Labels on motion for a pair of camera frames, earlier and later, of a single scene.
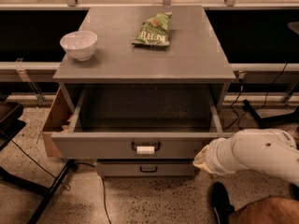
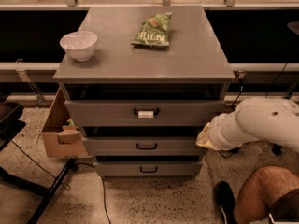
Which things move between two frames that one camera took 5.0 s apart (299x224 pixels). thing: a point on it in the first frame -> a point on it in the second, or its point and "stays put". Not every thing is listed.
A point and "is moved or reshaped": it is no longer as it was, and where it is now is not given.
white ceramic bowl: [79, 45] stays put
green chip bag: [154, 31] stays put
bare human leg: [267, 211] -> [261, 189]
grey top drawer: [139, 123] is moved or reshaped
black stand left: [9, 123] stays put
